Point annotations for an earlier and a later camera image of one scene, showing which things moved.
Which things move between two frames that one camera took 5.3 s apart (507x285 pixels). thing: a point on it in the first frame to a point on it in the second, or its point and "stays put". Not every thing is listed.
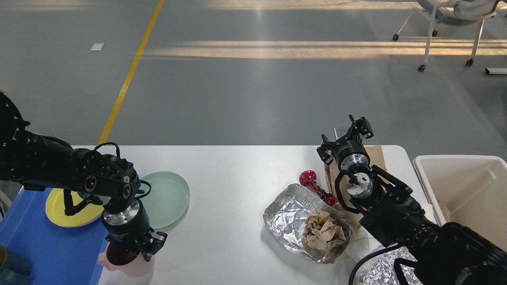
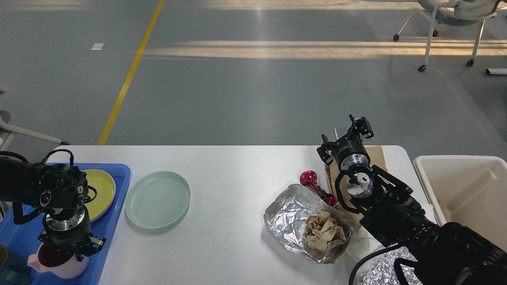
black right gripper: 349,151 stays put
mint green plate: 168,199 stays put
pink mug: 121,258 to 61,263
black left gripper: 129,232 to 72,234
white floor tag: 97,46 stays put
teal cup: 15,269 stays put
